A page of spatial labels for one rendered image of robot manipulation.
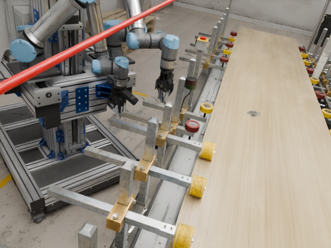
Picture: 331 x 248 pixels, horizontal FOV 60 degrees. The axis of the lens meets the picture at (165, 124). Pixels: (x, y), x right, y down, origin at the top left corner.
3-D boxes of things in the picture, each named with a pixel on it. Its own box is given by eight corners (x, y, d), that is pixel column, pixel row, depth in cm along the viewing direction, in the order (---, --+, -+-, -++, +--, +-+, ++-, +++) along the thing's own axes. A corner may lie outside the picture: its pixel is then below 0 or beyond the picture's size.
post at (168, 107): (152, 179, 158) (164, 103, 132) (154, 175, 161) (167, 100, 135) (158, 181, 157) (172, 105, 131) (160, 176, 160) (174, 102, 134)
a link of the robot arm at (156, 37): (146, 29, 145) (153, 36, 137) (166, 30, 150) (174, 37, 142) (144, 45, 150) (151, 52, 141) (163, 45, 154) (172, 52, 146)
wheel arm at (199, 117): (142, 106, 191) (142, 101, 189) (143, 104, 194) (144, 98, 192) (205, 124, 184) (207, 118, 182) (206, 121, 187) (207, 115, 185)
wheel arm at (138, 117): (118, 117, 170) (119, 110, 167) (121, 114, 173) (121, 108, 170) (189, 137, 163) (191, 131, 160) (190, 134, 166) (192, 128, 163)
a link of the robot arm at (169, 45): (175, 33, 141) (182, 39, 134) (172, 55, 147) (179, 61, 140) (160, 33, 138) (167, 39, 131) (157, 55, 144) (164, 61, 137)
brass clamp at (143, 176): (132, 178, 116) (133, 169, 113) (144, 158, 127) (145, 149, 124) (147, 183, 115) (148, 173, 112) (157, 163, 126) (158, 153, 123)
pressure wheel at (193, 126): (181, 141, 163) (184, 124, 157) (183, 134, 169) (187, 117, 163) (194, 145, 162) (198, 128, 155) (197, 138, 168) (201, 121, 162)
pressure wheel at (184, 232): (177, 227, 90) (180, 219, 98) (170, 251, 91) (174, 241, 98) (195, 233, 89) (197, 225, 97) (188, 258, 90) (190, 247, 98)
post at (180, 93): (166, 148, 176) (179, 77, 150) (167, 145, 179) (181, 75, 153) (171, 150, 176) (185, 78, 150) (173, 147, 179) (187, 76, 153)
